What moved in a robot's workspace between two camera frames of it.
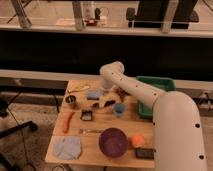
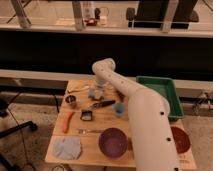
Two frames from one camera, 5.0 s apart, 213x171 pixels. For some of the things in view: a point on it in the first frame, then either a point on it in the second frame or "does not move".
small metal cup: x=70 y=99 does not move
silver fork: x=83 y=131 does not move
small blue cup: x=119 y=108 does not move
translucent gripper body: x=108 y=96 → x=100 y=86
